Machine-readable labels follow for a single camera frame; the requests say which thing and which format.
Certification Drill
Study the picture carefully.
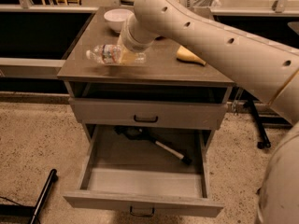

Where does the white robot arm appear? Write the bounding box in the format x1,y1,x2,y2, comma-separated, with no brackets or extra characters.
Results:
119,0,299,224

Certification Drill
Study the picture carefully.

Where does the yellow sponge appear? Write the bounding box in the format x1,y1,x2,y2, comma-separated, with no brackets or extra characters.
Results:
177,46,206,65

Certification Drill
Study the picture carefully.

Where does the open grey middle drawer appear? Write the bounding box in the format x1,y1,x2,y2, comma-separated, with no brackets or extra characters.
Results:
64,126,223,217

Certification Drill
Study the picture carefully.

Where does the grey drawer cabinet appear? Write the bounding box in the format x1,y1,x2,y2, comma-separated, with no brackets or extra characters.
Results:
58,7,233,143

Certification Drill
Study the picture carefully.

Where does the grey metal railing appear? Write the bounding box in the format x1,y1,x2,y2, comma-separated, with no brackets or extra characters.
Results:
0,4,299,90

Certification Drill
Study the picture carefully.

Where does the white ceramic bowl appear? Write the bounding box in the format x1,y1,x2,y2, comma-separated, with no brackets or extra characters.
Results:
104,8,133,33

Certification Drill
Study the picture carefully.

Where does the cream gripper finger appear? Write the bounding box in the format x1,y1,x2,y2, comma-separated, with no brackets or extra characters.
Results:
121,50,136,63

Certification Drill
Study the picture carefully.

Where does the clear plastic water bottle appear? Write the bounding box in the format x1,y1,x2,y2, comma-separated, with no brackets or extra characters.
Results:
86,44,147,64

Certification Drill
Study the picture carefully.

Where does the black stand leg left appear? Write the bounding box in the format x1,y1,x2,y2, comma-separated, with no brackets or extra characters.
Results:
27,169,58,224

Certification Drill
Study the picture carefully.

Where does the closed grey top drawer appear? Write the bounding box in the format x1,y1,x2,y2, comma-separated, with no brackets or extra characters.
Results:
69,98,227,130

